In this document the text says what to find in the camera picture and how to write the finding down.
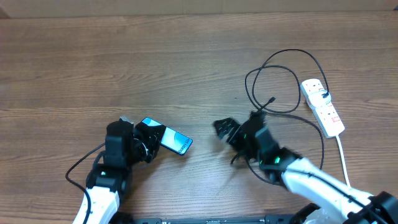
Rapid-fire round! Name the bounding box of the white power strip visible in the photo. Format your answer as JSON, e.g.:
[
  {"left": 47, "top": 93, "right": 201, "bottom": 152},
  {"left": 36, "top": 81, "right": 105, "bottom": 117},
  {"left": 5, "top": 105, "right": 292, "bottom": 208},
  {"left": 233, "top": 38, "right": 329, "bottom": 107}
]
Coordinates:
[{"left": 300, "top": 78, "right": 345, "bottom": 138}]

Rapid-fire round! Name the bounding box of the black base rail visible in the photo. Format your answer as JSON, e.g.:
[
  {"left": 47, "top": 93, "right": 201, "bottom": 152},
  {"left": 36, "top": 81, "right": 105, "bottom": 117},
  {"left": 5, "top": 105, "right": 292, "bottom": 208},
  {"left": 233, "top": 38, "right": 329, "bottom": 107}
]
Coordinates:
[{"left": 109, "top": 203, "right": 320, "bottom": 224}]

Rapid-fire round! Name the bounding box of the blue Galaxy smartphone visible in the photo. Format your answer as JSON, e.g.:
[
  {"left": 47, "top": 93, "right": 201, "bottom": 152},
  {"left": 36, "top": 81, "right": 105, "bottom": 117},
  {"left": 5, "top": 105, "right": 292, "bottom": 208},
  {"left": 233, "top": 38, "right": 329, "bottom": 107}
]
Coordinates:
[{"left": 141, "top": 117, "right": 193, "bottom": 156}]

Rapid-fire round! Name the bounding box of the black USB charging cable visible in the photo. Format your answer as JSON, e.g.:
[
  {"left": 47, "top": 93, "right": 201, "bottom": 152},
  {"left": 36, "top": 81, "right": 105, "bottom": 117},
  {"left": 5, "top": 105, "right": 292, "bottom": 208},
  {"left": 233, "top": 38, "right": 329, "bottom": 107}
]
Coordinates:
[{"left": 229, "top": 48, "right": 331, "bottom": 187}]

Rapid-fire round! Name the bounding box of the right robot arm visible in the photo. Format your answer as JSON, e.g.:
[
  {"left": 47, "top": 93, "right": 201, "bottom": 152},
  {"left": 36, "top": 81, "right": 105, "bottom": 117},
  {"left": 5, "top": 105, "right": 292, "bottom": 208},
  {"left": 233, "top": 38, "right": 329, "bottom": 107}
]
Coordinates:
[{"left": 213, "top": 111, "right": 397, "bottom": 223}]

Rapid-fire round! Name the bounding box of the white charger adapter plug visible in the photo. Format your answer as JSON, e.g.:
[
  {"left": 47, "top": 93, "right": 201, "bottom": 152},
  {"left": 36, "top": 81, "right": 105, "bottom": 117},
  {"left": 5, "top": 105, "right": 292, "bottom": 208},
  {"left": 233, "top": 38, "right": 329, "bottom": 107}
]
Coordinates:
[{"left": 307, "top": 90, "right": 331, "bottom": 110}]

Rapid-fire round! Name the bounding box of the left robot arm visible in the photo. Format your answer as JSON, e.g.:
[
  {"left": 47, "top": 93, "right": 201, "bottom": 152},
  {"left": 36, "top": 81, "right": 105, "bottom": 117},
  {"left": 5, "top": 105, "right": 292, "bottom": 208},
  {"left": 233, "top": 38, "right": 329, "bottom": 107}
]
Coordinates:
[{"left": 65, "top": 118, "right": 165, "bottom": 223}]

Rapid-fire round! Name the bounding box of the white power strip cord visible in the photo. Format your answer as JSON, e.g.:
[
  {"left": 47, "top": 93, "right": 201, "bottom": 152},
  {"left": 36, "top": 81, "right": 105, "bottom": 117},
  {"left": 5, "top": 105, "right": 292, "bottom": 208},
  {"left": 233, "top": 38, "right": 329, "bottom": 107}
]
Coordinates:
[{"left": 335, "top": 134, "right": 351, "bottom": 188}]

